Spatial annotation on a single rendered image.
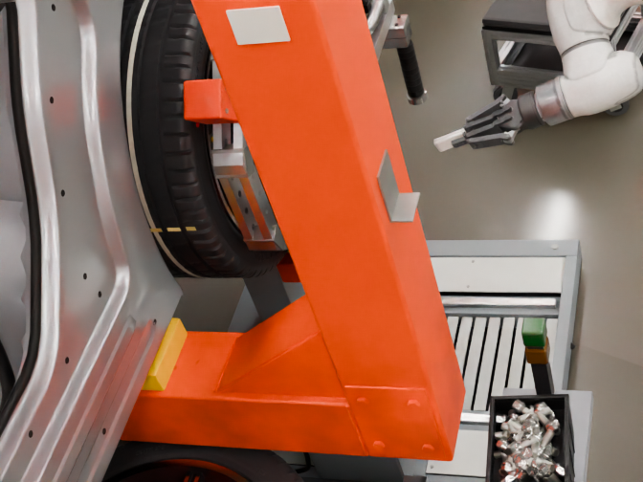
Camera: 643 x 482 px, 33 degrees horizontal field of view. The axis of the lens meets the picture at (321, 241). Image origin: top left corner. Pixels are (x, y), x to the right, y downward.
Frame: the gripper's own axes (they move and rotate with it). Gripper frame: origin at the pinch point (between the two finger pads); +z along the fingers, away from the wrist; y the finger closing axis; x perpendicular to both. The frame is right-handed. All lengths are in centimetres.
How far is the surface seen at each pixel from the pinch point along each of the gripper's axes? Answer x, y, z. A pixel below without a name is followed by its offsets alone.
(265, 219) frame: 27.7, -29.5, 27.7
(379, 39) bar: 31.2, 2.3, 0.5
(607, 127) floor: -86, 66, -14
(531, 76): -68, 80, 1
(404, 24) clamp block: 26.3, 9.5, -2.7
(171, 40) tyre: 60, -10, 28
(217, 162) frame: 43, -26, 28
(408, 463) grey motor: -39, -51, 33
